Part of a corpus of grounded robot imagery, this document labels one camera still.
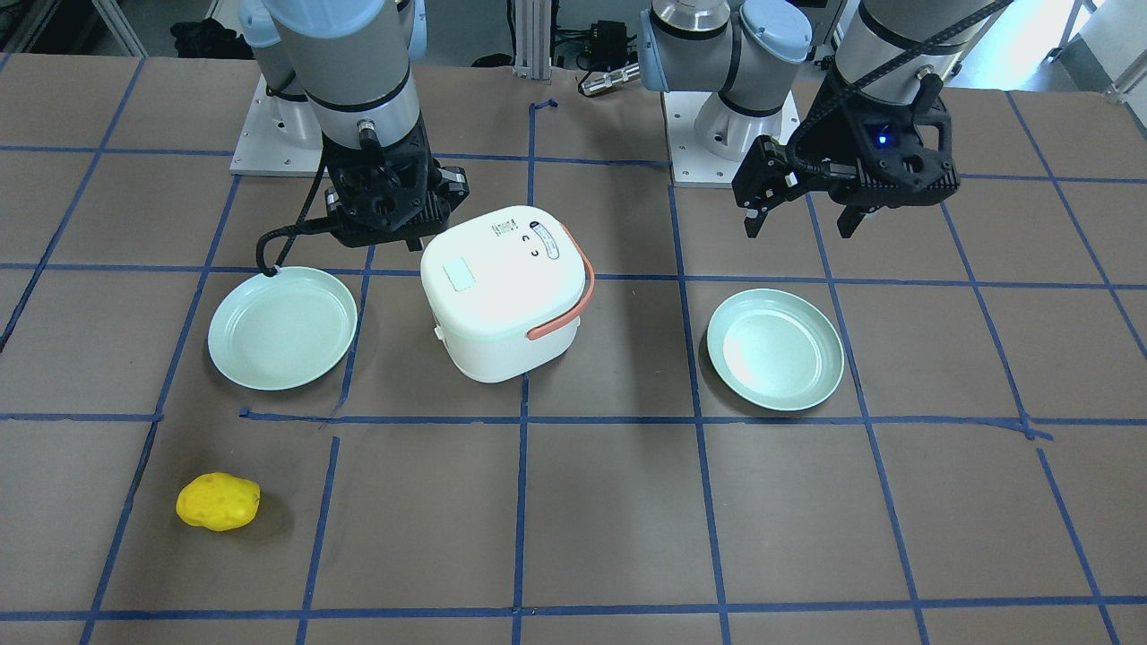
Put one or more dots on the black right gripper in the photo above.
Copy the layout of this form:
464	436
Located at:
454	182

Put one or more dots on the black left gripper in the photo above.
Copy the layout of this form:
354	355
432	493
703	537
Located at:
835	134

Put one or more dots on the white rice cooker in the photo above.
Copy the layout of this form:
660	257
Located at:
506	290

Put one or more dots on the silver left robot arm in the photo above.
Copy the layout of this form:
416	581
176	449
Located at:
749	54

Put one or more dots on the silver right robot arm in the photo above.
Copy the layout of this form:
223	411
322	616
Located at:
349	63

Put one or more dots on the light green plate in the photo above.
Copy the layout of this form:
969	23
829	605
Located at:
775	349
276	333

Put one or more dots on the yellow toy potato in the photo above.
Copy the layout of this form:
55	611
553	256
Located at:
218	502

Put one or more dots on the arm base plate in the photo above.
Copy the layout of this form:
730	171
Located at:
708	140
279	138

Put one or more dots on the aluminium frame post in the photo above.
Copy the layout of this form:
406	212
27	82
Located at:
533	24

